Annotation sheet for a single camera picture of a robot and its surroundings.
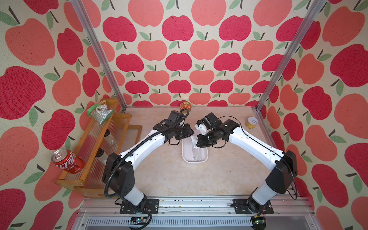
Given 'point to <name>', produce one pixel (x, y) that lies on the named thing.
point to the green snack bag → (100, 113)
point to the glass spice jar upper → (109, 138)
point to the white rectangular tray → (191, 155)
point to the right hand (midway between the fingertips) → (197, 147)
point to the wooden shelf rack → (115, 135)
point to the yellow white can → (251, 122)
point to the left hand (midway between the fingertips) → (195, 135)
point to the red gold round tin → (185, 105)
